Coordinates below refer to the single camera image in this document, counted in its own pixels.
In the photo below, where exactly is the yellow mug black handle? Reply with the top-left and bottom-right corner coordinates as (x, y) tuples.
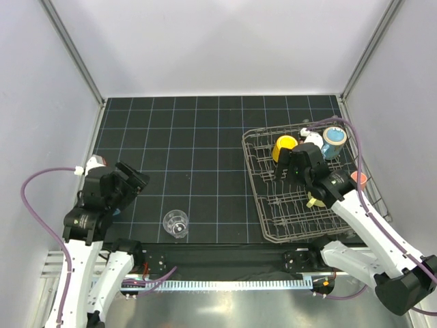
(272, 135), (298, 163)

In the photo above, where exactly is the blue butterfly mug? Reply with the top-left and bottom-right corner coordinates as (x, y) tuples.
(321, 126), (348, 161)

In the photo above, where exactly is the cream yellow faceted mug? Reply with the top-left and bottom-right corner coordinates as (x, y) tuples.
(306, 192), (326, 208)

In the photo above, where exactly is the brown floral mug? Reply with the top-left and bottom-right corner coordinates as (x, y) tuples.
(351, 171), (368, 191)

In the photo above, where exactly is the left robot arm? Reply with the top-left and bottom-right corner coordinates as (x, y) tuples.
(45, 156), (150, 327)

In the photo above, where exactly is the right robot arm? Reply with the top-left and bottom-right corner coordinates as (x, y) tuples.
(274, 143), (436, 316)

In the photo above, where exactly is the clear glass tumbler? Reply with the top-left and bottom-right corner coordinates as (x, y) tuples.
(163, 210), (189, 238)

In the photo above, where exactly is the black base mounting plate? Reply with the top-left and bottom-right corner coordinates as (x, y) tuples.
(104, 243), (358, 282)

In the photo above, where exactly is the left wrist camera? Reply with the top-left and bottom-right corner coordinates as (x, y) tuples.
(74, 160), (105, 176)

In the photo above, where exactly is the grey wire dish rack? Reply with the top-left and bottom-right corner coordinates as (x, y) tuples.
(241, 118), (392, 244)

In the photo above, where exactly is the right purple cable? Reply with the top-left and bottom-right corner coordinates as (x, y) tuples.
(307, 116), (437, 315)

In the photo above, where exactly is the white slotted cable duct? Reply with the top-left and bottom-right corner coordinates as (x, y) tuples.
(91, 277), (313, 292)

